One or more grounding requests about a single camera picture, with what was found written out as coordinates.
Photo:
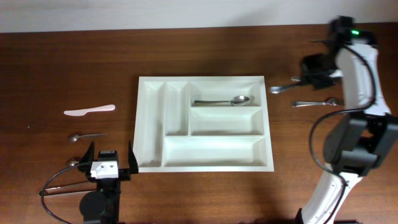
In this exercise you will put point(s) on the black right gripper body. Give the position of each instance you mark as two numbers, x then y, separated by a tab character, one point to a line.
317	68

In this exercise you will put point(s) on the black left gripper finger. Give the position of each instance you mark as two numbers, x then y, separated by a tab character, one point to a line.
132	161
89	154

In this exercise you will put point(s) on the metal fork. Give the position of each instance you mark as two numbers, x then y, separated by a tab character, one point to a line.
331	101
296	79

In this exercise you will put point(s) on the large metal spoon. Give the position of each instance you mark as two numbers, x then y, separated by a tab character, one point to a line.
282	88
239	100

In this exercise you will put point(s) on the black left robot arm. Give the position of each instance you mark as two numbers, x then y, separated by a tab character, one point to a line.
102	204

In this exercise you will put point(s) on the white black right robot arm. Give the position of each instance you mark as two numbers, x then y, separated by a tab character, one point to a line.
367	131

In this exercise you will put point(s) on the pink plastic knife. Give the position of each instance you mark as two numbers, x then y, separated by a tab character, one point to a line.
83	112

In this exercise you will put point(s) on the white plastic cutlery tray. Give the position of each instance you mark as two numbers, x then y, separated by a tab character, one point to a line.
174	134

